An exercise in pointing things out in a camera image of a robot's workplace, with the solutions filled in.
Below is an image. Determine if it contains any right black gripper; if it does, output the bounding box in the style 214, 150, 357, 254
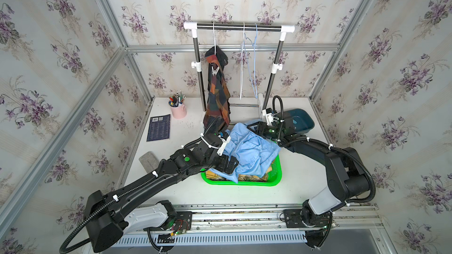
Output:
247, 121, 285, 140

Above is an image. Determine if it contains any yellow plaid shirt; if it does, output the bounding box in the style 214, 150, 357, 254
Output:
202, 161, 281, 183

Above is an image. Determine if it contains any light blue shirt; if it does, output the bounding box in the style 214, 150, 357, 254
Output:
209, 123, 281, 183

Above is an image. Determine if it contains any dark plaid shirt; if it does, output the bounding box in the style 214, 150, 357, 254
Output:
203, 46, 230, 130

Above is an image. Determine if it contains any light blue wire hanger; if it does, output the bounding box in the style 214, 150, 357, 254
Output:
246, 24, 258, 99

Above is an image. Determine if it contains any white hanger of blue shirt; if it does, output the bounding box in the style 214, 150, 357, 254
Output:
239, 24, 246, 100

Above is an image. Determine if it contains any white hanger of dark shirt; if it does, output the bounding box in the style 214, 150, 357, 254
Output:
212, 22, 217, 56

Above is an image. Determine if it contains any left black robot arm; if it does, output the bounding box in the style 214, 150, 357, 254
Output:
59, 118, 228, 254

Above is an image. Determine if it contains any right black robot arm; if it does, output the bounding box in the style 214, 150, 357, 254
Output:
248, 96, 376, 218

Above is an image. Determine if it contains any dark teal plastic bin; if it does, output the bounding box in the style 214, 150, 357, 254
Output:
283, 108, 315, 135

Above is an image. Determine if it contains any green plastic basket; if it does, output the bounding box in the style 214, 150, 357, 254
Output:
201, 156, 283, 187

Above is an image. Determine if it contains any metal clothes rack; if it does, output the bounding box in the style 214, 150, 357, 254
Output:
183, 22, 295, 111

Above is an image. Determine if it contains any pink pen cup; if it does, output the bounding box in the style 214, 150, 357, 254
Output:
168, 92, 187, 119

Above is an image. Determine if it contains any dark blue booklet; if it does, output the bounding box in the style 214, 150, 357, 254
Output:
147, 114, 171, 142

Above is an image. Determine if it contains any grey sponge block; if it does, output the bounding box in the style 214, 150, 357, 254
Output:
139, 151, 160, 174

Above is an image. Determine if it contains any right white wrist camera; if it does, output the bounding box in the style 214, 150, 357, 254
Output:
262, 108, 275, 126

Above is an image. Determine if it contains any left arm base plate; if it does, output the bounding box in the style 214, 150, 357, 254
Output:
158, 211, 193, 235

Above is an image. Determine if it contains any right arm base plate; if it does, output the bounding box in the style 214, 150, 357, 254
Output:
282, 209, 319, 228

